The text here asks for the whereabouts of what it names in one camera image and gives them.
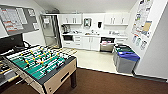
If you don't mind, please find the white paper sheet on fridge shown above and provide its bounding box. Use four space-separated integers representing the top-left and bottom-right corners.
43 17 51 25

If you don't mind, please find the black wheeled cart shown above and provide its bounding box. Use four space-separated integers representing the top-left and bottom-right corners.
0 32 26 55

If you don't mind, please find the light wooden slat frame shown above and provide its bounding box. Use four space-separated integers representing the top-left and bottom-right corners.
54 47 78 57

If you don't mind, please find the narrow white paper sheet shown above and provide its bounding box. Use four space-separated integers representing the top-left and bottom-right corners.
16 7 29 25

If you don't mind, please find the stainless steel refrigerator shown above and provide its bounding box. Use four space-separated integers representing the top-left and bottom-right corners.
40 13 63 49

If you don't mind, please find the large white printed sheet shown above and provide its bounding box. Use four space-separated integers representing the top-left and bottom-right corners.
0 7 24 33

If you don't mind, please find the white two-door sink cabinet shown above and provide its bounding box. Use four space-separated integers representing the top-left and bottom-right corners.
81 35 102 52

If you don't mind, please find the green foosball table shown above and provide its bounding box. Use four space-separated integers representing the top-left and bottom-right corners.
0 44 79 94

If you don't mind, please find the white wall cabinet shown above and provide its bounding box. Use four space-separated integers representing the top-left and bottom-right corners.
60 13 84 26
103 12 131 26

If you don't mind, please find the black built-in microwave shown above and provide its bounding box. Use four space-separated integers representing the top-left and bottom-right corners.
62 34 75 43

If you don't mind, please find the small white paper sheet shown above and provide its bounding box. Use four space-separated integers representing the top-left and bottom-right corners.
32 21 41 31
27 8 36 17

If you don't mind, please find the grey bin blue lid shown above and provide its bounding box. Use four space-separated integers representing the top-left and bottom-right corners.
116 51 141 75

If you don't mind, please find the black soap dispenser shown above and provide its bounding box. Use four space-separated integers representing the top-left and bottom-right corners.
97 21 103 30

